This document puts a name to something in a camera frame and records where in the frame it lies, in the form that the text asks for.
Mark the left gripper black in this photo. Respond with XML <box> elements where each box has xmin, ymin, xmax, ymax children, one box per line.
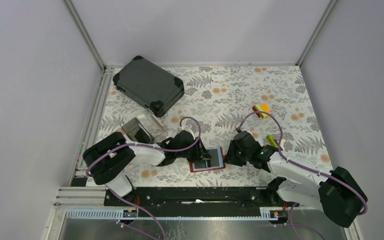
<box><xmin>176</xmin><ymin>137</ymin><xmax>212</xmax><ymax>164</ymax></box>

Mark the red leather card holder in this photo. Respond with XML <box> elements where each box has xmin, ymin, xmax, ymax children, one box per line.
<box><xmin>189</xmin><ymin>146</ymin><xmax>226</xmax><ymax>173</ymax></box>

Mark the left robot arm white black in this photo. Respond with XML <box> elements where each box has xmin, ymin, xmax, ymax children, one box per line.
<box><xmin>82</xmin><ymin>130</ymin><xmax>212</xmax><ymax>206</ymax></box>

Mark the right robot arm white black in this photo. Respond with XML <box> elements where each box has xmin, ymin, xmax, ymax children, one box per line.
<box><xmin>224</xmin><ymin>131</ymin><xmax>368</xmax><ymax>228</ymax></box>

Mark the clear acrylic card organizer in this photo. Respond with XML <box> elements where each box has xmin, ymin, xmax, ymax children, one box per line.
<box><xmin>121</xmin><ymin>108</ymin><xmax>168</xmax><ymax>144</ymax></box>

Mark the orange green sticky note block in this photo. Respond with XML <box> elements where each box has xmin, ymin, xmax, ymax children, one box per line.
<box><xmin>252</xmin><ymin>103</ymin><xmax>270</xmax><ymax>120</ymax></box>

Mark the dark grey hard case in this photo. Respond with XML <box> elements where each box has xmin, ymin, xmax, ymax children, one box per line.
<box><xmin>112</xmin><ymin>55</ymin><xmax>185</xmax><ymax>117</ymax></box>

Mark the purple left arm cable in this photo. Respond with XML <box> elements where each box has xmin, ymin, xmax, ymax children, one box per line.
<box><xmin>85</xmin><ymin>116</ymin><xmax>202</xmax><ymax>178</ymax></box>

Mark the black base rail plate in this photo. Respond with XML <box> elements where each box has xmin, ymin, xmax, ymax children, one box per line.
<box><xmin>104</xmin><ymin>186</ymin><xmax>293</xmax><ymax>218</ymax></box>

